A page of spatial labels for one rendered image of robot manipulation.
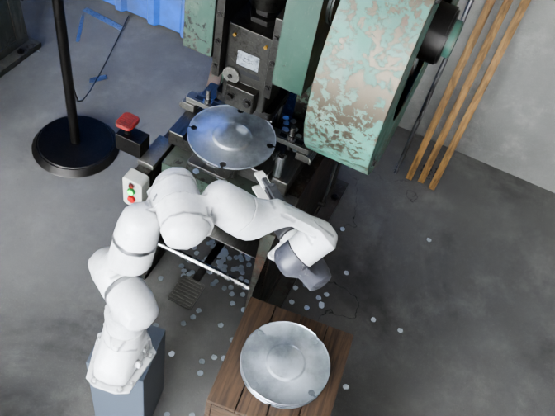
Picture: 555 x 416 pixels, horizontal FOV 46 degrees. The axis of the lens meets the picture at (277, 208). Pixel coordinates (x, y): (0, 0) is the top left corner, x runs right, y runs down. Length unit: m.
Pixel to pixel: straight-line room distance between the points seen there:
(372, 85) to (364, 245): 1.59
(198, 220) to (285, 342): 0.81
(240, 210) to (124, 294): 0.39
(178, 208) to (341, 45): 0.51
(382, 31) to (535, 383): 1.85
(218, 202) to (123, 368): 0.65
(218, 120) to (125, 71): 1.43
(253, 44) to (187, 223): 0.68
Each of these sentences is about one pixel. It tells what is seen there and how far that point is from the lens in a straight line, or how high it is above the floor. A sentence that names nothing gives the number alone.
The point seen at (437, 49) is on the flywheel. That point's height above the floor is 1.34.
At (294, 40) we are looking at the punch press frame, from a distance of 1.82.
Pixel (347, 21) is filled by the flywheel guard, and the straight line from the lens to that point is 1.43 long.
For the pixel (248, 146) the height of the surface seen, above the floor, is 0.78.
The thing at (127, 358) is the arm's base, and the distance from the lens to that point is 1.96.
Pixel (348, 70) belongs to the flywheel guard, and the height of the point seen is 1.42.
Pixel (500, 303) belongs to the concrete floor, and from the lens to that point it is 3.03.
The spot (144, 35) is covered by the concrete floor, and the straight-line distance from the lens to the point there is 3.80.
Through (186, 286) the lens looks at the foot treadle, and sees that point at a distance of 2.52.
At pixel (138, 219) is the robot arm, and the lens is 1.55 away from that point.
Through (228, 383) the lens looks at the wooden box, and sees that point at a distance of 2.14.
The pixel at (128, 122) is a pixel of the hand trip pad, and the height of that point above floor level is 0.76.
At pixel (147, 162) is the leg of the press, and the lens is 2.24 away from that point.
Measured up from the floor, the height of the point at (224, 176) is 0.78.
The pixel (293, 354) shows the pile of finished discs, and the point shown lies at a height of 0.38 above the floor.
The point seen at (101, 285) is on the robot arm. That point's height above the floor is 0.81.
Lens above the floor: 2.31
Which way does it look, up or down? 51 degrees down
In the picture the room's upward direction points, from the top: 13 degrees clockwise
